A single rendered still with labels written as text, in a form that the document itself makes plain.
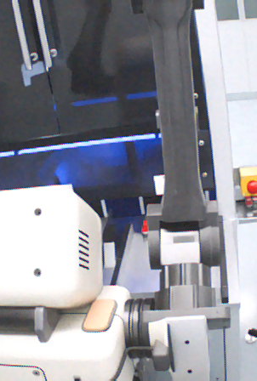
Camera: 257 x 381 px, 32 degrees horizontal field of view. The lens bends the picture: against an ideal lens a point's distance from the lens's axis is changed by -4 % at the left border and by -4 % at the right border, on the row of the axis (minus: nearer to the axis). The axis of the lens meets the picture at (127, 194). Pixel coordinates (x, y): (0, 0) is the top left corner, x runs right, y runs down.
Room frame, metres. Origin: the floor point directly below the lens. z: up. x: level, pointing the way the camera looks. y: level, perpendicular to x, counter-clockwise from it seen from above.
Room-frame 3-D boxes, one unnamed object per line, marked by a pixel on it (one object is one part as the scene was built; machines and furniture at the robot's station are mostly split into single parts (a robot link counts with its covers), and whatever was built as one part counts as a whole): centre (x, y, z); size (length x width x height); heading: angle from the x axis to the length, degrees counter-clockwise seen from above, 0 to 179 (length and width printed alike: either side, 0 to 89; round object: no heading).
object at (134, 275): (1.05, -0.09, 0.90); 0.34 x 0.26 x 0.04; 168
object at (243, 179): (1.23, -0.38, 0.99); 0.08 x 0.07 x 0.07; 168
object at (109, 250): (1.05, 0.09, 0.91); 0.14 x 0.03 x 0.06; 168
